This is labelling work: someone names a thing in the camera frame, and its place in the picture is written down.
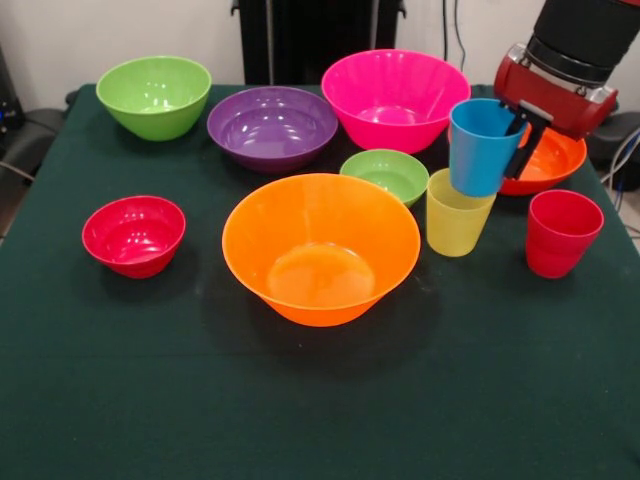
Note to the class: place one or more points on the black table clamp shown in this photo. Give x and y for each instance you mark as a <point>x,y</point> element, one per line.
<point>72,97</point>

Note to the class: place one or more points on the large orange bowl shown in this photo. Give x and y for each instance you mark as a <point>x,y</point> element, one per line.
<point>320,235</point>

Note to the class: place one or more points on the purple bowl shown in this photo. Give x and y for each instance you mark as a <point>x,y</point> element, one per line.
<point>272,130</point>

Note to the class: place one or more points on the large green bowl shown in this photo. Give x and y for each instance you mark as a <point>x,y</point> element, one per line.
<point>150,85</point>

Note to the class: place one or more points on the small green bowl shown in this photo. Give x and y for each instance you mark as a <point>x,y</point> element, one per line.
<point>385,172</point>

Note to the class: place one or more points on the dark green tablecloth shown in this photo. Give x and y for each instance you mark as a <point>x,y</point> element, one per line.
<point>150,390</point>

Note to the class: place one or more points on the black electronics box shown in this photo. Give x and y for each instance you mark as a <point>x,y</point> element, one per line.
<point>9,110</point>

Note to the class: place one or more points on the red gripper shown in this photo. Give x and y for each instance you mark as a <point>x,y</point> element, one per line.
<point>550,97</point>

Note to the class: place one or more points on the yellow cup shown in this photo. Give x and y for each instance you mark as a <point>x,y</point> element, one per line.
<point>457,225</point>

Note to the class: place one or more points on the pink bowl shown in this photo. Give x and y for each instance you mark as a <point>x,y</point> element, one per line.
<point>395,95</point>

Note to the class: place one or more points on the black equipment with knob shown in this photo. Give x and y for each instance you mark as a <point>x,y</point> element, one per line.
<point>622,145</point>

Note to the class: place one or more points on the blue cup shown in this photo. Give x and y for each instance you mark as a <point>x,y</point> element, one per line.
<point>475,160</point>

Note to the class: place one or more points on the red-orange bowl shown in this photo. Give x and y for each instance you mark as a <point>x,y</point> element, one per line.
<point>555,167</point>

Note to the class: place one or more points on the red cup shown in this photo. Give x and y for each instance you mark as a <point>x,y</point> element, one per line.
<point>555,245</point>

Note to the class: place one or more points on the small red bowl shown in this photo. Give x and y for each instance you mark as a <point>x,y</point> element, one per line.
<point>132,240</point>

